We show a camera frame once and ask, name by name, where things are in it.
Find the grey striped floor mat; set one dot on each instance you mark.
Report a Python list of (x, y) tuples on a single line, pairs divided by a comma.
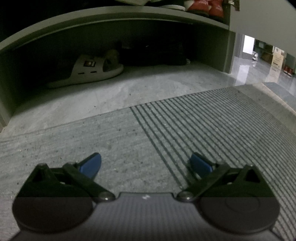
[(146, 148)]

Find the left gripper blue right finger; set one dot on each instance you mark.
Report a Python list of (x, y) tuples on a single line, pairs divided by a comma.
[(201, 165)]

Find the grey shoe cabinet shelves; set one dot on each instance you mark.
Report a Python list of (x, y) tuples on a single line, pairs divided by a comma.
[(149, 42)]

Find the dark shoe under cabinet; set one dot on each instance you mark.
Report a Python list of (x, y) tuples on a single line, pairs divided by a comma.
[(90, 68)]

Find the right white cabinet door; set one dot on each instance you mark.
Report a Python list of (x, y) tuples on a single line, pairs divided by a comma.
[(272, 22)]

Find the red shoes on bottom shelf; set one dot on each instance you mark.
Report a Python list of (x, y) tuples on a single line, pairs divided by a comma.
[(205, 7)]

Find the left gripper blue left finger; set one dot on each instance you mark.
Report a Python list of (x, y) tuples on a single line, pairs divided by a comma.
[(90, 166)]

